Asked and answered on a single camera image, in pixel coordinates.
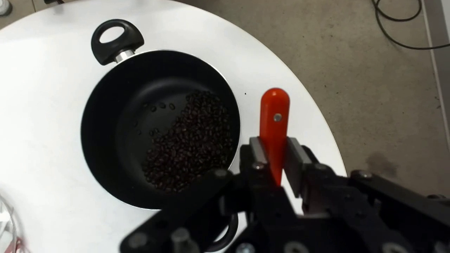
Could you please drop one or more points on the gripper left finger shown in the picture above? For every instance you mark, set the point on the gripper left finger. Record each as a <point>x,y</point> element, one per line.
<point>197,203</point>

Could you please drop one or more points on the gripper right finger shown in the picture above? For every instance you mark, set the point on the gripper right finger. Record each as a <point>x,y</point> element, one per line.
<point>386,207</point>

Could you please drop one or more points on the grey round object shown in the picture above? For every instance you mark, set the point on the grey round object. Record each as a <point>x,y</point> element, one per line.
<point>4,6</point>

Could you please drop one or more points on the glass pot lid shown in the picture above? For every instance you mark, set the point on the glass pot lid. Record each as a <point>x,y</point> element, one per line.
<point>10,239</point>

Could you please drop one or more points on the heap of dark beans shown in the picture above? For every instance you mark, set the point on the heap of dark beans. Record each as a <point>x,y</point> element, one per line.
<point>193,147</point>

